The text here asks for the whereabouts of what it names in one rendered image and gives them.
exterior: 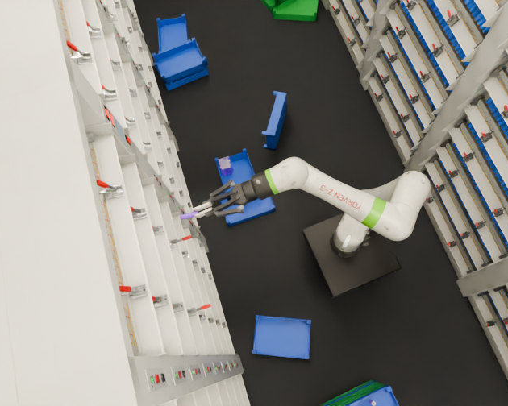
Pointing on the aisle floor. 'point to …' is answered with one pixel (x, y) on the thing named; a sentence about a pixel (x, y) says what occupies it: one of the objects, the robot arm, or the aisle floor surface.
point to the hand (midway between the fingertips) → (203, 209)
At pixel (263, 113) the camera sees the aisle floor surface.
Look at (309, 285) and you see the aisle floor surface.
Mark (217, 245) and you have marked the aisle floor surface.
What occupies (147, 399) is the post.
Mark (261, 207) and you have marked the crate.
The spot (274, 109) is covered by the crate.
